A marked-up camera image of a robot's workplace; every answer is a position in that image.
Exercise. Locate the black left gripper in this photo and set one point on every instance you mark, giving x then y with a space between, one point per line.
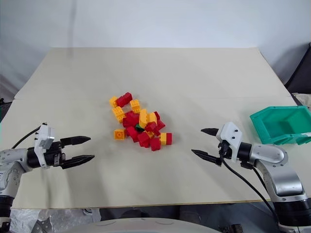
54 155

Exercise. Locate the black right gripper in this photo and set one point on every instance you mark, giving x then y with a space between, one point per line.
224 149

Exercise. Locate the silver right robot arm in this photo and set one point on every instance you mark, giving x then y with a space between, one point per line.
279 167

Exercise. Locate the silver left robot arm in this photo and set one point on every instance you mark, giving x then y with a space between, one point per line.
14 160

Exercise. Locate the red plastic toy brick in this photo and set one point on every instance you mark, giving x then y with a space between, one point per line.
130 119

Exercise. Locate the green plastic bin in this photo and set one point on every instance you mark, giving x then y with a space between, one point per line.
269 127

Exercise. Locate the green plastic toy brick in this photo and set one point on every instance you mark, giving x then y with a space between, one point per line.
138 127

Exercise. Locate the yellow plastic toy brick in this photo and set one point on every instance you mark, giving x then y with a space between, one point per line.
143 118

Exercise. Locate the clear plastic sheet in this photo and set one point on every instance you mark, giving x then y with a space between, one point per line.
36 219

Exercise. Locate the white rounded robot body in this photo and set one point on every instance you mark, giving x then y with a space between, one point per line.
136 225

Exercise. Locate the beige cloth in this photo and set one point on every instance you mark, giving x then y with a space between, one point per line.
303 99

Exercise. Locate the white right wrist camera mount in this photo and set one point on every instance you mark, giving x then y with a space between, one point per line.
230 136

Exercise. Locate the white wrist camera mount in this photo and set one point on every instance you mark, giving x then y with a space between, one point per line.
43 139
230 136

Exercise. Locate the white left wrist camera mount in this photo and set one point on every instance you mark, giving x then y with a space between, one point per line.
43 139

